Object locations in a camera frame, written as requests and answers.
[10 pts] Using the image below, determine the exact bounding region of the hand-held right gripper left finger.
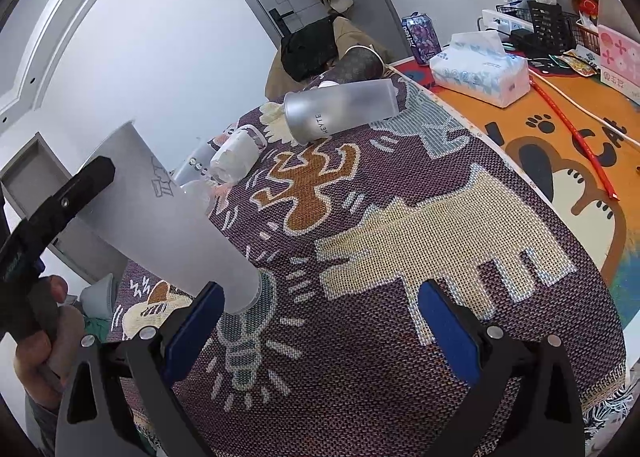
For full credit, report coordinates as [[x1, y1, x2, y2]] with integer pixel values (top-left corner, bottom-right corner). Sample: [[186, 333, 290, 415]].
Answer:
[[55, 281, 226, 457]]

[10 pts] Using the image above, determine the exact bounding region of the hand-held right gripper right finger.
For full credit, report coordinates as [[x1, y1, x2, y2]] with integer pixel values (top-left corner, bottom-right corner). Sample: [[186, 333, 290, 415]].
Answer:
[[416, 279, 587, 457]]

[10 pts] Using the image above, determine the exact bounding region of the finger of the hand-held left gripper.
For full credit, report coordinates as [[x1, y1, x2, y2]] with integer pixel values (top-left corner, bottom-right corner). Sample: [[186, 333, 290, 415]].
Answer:
[[10, 156, 117, 258]]

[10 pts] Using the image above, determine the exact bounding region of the grey frosted cup with print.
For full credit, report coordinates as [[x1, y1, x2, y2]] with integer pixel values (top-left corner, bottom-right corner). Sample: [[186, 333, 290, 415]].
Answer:
[[75, 118, 263, 316]]

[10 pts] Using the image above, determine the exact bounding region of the person's left forearm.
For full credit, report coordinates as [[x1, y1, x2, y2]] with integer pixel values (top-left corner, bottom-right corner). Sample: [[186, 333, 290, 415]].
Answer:
[[24, 394, 63, 457]]

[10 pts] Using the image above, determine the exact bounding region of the clear plastic cup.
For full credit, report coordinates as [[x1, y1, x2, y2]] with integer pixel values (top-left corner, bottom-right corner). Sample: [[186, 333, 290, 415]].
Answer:
[[172, 140, 221, 185]]

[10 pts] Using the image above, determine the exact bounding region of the clear cup with white paper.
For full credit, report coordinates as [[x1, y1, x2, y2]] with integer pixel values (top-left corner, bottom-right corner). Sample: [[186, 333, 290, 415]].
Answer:
[[209, 124, 269, 186]]

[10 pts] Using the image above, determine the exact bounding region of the frosted cup with lettering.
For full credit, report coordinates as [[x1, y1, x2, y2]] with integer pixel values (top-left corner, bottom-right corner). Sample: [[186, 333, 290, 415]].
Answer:
[[282, 78, 401, 147]]

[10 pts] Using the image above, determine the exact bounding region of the brown patterned cup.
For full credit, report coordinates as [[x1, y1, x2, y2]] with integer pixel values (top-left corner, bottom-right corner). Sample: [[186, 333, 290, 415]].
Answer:
[[320, 44, 387, 88]]

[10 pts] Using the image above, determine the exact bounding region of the person's left hand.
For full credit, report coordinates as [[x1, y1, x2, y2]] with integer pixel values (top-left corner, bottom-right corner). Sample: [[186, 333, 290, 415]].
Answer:
[[12, 274, 90, 412]]

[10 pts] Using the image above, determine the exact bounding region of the grey open box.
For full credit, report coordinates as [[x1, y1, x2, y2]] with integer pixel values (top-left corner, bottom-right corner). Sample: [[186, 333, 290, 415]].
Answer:
[[0, 133, 127, 284]]

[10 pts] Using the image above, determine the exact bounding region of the light blue bowl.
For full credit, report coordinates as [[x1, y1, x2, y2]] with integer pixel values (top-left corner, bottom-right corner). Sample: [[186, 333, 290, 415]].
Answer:
[[80, 273, 119, 321]]

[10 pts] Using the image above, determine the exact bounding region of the purple woven printed blanket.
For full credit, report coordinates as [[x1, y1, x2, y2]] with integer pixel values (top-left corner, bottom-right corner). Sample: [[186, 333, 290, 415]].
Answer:
[[107, 72, 629, 457]]

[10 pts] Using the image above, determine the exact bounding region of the orange cat mat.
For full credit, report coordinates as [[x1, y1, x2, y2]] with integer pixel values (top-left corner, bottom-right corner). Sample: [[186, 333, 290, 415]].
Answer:
[[390, 56, 640, 335]]

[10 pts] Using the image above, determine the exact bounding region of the tan chair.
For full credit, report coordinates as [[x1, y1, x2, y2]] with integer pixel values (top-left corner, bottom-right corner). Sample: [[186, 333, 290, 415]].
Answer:
[[264, 14, 397, 99]]

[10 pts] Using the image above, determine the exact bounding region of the red strip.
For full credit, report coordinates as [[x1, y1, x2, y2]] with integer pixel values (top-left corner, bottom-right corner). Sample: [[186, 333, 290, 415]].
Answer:
[[528, 73, 621, 202]]

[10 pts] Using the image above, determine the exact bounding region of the white tissue pack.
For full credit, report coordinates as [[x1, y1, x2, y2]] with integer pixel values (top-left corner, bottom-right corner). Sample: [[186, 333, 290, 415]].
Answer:
[[429, 31, 531, 108]]

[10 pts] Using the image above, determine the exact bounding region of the black bag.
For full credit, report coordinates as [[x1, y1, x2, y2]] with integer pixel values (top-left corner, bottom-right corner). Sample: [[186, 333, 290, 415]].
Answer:
[[280, 20, 347, 81]]

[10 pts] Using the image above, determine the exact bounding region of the purple drink can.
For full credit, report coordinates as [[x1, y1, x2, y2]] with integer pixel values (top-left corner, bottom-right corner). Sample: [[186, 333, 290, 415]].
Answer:
[[401, 12, 442, 66]]

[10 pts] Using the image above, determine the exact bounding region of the yellow snack packet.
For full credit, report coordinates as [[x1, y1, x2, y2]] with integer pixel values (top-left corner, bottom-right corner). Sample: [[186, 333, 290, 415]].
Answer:
[[559, 49, 601, 78]]

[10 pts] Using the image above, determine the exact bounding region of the white power strip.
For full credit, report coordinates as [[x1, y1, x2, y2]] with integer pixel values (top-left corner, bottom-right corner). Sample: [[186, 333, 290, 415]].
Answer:
[[481, 8, 534, 36]]

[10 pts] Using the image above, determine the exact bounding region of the black plastic basket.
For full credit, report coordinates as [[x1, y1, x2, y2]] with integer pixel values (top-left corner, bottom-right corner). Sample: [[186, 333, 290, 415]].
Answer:
[[526, 0, 579, 56]]

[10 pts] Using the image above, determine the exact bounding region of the pink box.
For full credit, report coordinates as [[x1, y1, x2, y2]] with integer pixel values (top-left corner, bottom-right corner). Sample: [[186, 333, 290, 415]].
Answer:
[[598, 24, 640, 99]]

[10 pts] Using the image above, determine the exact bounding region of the white cable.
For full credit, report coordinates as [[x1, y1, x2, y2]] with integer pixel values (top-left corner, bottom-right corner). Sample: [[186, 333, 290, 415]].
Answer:
[[532, 71, 640, 149]]

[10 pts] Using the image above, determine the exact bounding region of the black door handle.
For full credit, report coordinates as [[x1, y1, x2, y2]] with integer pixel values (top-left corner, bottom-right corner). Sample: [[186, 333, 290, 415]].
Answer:
[[268, 8, 294, 39]]

